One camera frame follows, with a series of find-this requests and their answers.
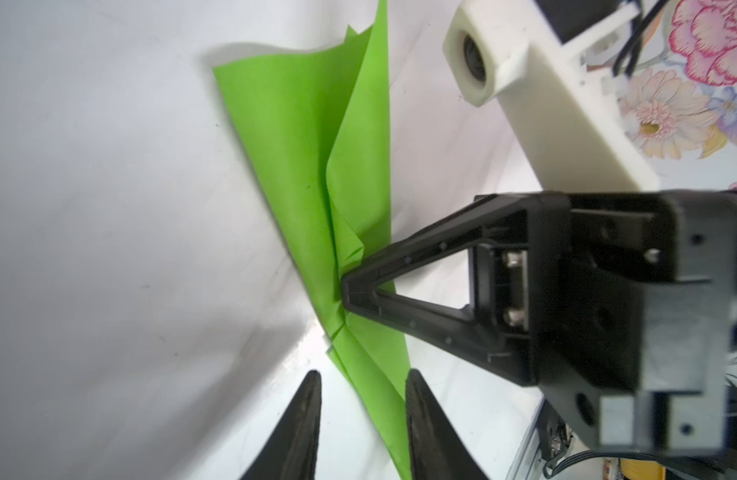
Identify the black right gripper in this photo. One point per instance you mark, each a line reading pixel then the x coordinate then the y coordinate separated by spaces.
pixel 635 300

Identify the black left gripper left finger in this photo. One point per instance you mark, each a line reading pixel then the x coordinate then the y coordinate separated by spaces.
pixel 291 451

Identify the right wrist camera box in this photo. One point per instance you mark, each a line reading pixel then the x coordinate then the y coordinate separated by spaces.
pixel 565 118

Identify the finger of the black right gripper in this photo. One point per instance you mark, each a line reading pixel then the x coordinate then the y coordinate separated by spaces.
pixel 482 284

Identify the green square paper sheet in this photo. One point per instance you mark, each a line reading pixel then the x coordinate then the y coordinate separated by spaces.
pixel 316 127

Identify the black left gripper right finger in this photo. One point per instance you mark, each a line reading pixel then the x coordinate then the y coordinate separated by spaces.
pixel 435 449

